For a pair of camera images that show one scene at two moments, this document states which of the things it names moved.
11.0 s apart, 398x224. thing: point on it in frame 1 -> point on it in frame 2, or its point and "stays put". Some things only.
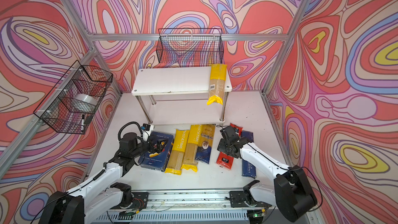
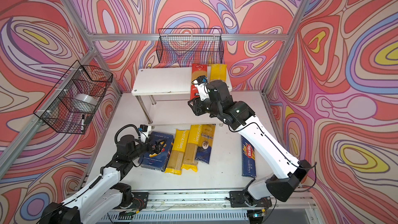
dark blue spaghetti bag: [204, 142] stays put
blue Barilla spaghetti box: [247, 169] stays put
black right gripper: [222, 147] -> [196, 108]
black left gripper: [157, 149] stays put
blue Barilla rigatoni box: [159, 162] stays put
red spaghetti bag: [225, 161] -> [197, 71]
